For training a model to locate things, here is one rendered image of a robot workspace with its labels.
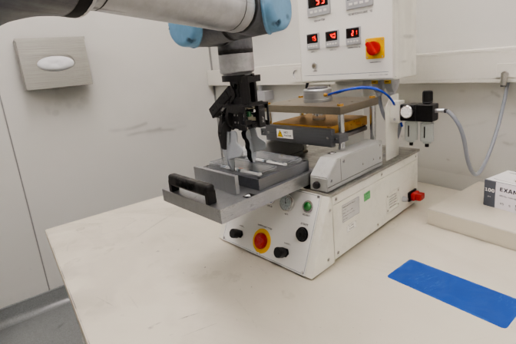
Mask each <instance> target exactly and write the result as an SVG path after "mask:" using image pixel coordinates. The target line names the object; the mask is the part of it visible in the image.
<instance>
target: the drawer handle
mask: <svg viewBox="0 0 516 344"><path fill-rule="evenodd" d="M168 183H169V189H170V192H174V191H177V190H179V189H180V188H181V189H184V190H188V191H190V192H193V193H196V194H199V195H202V196H205V201H206V205H211V204H214V203H216V202H217V198H216V191H215V190H214V185H212V184H210V183H207V182H204V181H201V180H196V179H193V178H190V177H185V176H183V175H180V174H169V175H168Z"/></svg>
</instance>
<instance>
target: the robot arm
mask: <svg viewBox="0 0 516 344"><path fill-rule="evenodd" d="M89 11H95V12H103V13H109V14H114V15H123V16H128V17H134V18H142V19H148V20H153V21H158V22H167V23H168V26H169V28H168V29H169V30H170V31H169V32H170V36H171V37H172V39H173V40H174V42H175V43H176V44H178V45H179V46H181V47H188V48H199V47H217V50H218V59H219V66H220V73H221V74H223V76H222V82H229V83H230V86H228V87H227V88H226V89H225V91H224V92H223V93H222V94H221V96H219V97H218V99H217V100H216V101H215V102H214V103H213V105H212V106H211V107H210V109H209V111H210V113H211V116H212V118H215V117H218V118H219V125H218V138H219V141H220V146H221V148H222V149H223V155H224V157H225V159H226V161H227V164H228V165H229V167H230V169H231V170H232V171H235V160H234V158H238V157H242V156H243V148H242V147H241V146H240V145H239V144H238V135H237V132H236V131H231V130H234V129H238V131H242V132H241V134H242V138H243V139H244V140H245V148H246V150H247V157H248V159H249V160H250V161H251V162H255V160H256V152H257V151H262V150H265V149H266V142H265V141H264V140H262V139H261V138H259V136H258V134H257V132H256V127H265V126H266V125H270V114H269V105H268V101H258V100H257V90H256V81H260V74H254V73H252V71H254V70H255V68H254V59H253V40H252V37H256V36H259V35H266V34H268V35H271V34H272V33H274V32H277V31H282V30H284V29H285V28H287V27H288V25H289V23H290V21H291V17H292V6H291V1H290V0H0V26H1V25H3V24H5V23H7V22H11V21H15V20H19V19H23V18H30V17H36V16H60V17H66V18H82V17H84V16H86V14H87V13H89ZM264 108H266V111H267V120H266V118H265V109H264Z"/></svg>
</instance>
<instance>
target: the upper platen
mask: <svg viewBox="0 0 516 344"><path fill-rule="evenodd" d="M344 122H345V132H348V136H351V135H354V134H357V133H359V132H362V131H365V130H367V126H366V124H367V116H364V115H345V114H344ZM273 124H281V125H291V126H301V127H321V128H331V129H335V133H338V115H335V114H304V115H300V116H297V117H291V118H288V119H285V120H281V121H277V122H273Z"/></svg>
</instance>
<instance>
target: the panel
mask: <svg viewBox="0 0 516 344"><path fill-rule="evenodd" d="M289 195H291V196H293V198H294V200H295V206H294V208H293V209H292V210H291V211H289V212H287V211H284V210H282V209H281V207H280V199H281V198H282V197H281V198H279V199H277V200H274V201H273V202H272V203H268V204H266V205H264V206H261V207H259V208H257V209H255V210H252V211H250V212H249V213H246V214H244V215H242V216H240V217H237V218H235V219H233V220H231V221H229V222H226V226H225V229H224V232H223V240H225V241H227V242H229V243H232V244H234V245H236V246H239V247H241V248H243V249H245V250H248V251H250V252H251V253H254V254H256V255H258V256H261V257H262V258H265V259H267V260H269V261H271V262H274V263H276V264H278V265H280V266H283V267H285V268H287V269H288V270H292V271H293V272H295V273H298V274H300V275H302V276H305V275H306V268H307V264H308V261H309V254H310V250H311V246H312V242H313V236H314V232H315V228H316V221H317V217H318V214H319V207H320V204H321V199H322V195H320V194H317V193H310V192H307V191H304V190H296V191H294V192H292V193H289ZM305 202H309V203H310V204H311V209H310V210H309V211H305V210H304V209H303V205H304V203H305ZM299 228H303V229H304V230H305V231H306V238H305V239H304V240H298V239H297V238H296V231H297V230H298V229H299ZM231 229H238V230H242V231H243V235H242V237H241V238H239V237H238V238H231V237H230V230H231ZM258 233H264V234H265V235H266V238H267V244H266V246H265V247H264V248H263V249H258V248H256V246H255V243H254V238H255V236H256V235H257V234H258ZM276 247H283V248H286V249H288V251H289V255H288V256H287V257H283V258H276V257H275V256H274V253H273V251H274V249H275V248H276Z"/></svg>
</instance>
